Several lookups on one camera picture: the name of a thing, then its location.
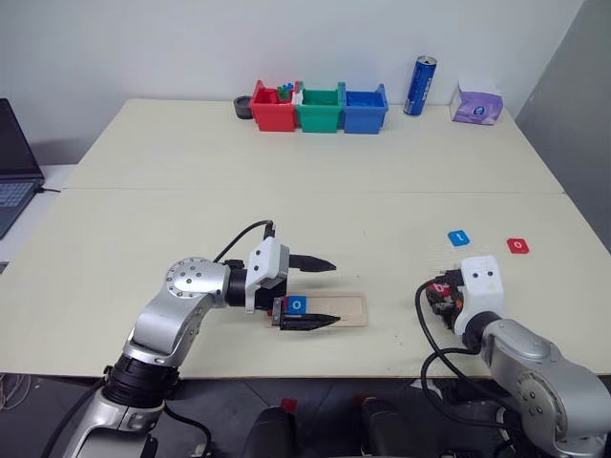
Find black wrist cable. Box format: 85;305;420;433
413;280;521;428
213;219;279;264

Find black round bowl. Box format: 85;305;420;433
232;94;257;120

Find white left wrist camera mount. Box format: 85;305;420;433
244;237;291;315

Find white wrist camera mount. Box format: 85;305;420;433
453;255;506;335
244;237;291;315

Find blue plastic bin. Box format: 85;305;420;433
342;83;390;135

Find wooden letter tray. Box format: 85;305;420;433
263;291;369;330

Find green plastic bin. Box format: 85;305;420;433
294;81;346;134

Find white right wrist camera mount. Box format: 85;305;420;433
453;255;506;335

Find red plastic bin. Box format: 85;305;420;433
249;79;301;133

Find dark laptop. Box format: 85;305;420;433
0;98;46;239

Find purple tissue pack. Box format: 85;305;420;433
451;78;505;126

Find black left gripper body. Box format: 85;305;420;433
255;279;288;315

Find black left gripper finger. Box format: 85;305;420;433
289;254;338;274
271;296;342;334

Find blue drink can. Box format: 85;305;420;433
403;54;439;117

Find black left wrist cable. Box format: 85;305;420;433
213;219;279;264

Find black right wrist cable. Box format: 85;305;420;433
413;280;521;428

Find black robot body cable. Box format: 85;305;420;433
40;379;104;458
164;405;214;458

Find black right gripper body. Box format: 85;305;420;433
444;272;467;333

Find dark rounded shape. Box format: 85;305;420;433
251;405;297;458
360;398;411;458

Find tangled thin wires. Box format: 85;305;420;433
0;374;32;411

